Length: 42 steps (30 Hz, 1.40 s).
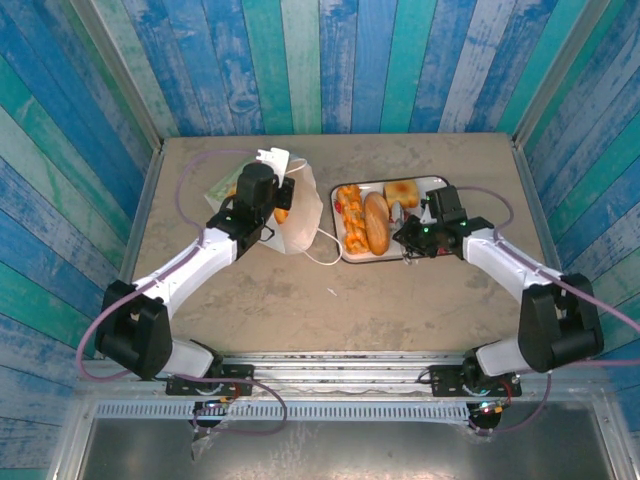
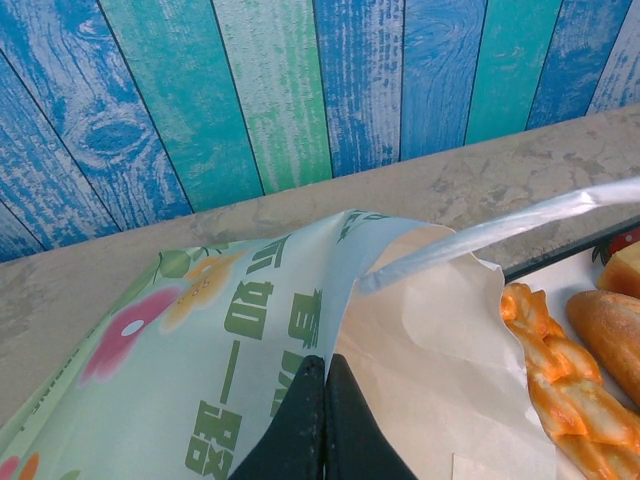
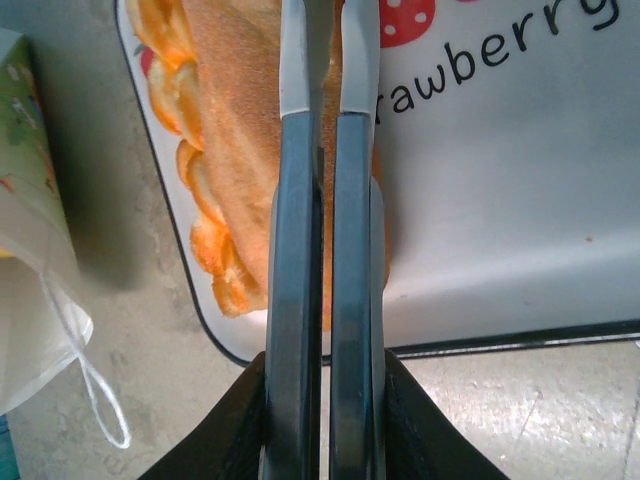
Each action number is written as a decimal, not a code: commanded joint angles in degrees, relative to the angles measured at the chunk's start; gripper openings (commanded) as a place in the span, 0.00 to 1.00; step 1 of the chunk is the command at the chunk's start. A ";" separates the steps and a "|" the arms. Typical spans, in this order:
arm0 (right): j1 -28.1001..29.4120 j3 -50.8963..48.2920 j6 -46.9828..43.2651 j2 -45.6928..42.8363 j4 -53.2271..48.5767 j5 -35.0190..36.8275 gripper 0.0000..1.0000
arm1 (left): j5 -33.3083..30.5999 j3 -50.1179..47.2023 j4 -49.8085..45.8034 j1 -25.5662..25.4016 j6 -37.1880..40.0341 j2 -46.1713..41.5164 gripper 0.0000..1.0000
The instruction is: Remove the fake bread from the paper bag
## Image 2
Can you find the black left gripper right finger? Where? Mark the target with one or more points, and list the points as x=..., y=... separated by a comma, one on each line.
x=355, y=430

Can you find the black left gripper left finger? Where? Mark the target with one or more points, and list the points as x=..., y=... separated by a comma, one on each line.
x=295, y=430

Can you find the white printed paper bag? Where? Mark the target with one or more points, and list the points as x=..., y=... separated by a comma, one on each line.
x=175, y=375

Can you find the twisted orange fake bread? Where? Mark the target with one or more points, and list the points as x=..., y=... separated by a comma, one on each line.
x=565, y=390

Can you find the white strawberry print tray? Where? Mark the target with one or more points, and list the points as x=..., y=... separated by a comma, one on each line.
x=550, y=280

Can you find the brown fake baguette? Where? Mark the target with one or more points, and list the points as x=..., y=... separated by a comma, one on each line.
x=610, y=330

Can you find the square fake toast bread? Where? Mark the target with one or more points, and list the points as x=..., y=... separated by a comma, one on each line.
x=625, y=272

